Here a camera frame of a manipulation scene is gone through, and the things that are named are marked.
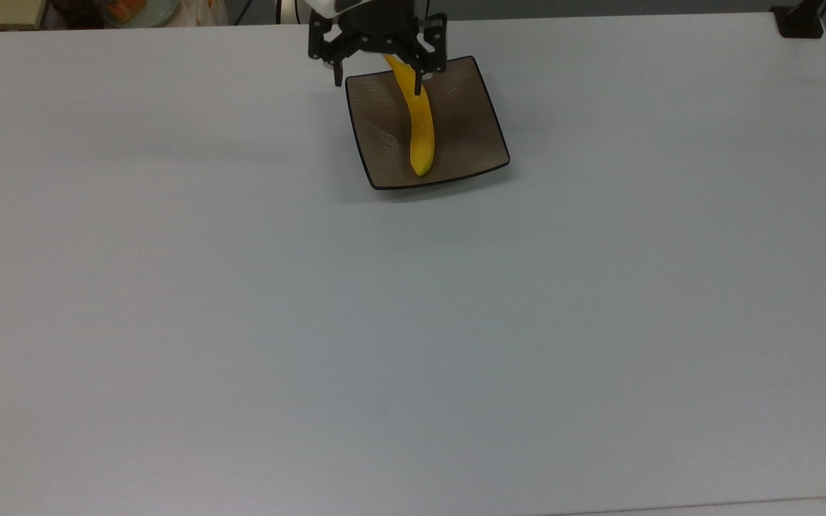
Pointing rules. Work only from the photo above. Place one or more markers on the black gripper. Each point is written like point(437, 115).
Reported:
point(381, 29)

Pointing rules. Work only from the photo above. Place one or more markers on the yellow banana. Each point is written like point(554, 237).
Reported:
point(421, 136)

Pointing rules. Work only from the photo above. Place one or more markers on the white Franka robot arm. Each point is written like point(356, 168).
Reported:
point(323, 4)

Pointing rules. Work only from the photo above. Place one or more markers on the brown square ceramic plate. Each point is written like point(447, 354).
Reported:
point(464, 136)

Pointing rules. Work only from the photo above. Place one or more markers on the translucent plastic bag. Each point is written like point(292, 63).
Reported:
point(203, 11)

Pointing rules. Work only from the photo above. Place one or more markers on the pale green bowl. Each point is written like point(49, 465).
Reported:
point(158, 13)

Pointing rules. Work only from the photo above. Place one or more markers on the orange food pieces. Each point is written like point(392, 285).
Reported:
point(127, 8)

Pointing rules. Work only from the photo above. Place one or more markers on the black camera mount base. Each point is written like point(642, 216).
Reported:
point(797, 26)

